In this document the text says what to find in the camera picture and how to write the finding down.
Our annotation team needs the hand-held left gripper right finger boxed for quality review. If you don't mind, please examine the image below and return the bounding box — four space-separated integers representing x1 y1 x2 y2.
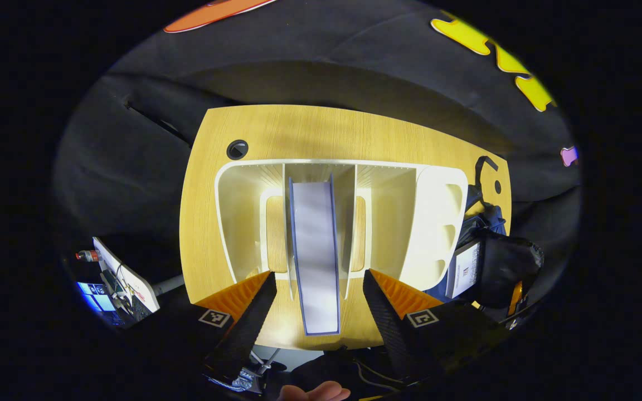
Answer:
362 268 514 385

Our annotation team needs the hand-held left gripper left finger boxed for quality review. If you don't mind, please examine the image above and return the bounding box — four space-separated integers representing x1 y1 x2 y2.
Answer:
126 271 278 385

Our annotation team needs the blue schoolbag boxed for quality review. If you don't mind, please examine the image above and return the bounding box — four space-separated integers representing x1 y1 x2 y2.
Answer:
427 156 544 312

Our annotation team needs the grey patterned cover book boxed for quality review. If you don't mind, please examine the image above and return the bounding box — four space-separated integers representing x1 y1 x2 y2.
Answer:
446 241 484 300

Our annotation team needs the blue edged white book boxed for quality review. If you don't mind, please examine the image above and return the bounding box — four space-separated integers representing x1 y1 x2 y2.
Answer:
288 174 341 336

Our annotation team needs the white plastic bookshelf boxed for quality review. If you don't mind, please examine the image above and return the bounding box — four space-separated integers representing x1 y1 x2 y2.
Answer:
214 159 469 301

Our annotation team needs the grey table leg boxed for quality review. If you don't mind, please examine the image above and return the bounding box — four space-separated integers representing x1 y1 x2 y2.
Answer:
151 273 186 297

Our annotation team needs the white board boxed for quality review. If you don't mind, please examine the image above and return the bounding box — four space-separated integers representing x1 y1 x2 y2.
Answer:
93 237 160 312

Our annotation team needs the lit computer screen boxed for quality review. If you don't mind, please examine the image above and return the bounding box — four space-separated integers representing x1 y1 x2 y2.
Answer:
76 281 118 326

